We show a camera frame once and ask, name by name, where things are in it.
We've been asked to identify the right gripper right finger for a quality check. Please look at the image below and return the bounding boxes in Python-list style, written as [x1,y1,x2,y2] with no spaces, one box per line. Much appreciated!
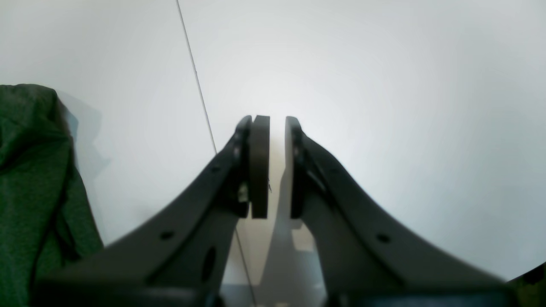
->
[285,116,519,307]

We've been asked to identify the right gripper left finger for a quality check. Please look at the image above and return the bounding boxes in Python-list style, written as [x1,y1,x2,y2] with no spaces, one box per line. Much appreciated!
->
[32,116,270,307]

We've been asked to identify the dark green t-shirt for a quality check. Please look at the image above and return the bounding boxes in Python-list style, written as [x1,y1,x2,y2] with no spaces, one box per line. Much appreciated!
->
[0,84,104,307]

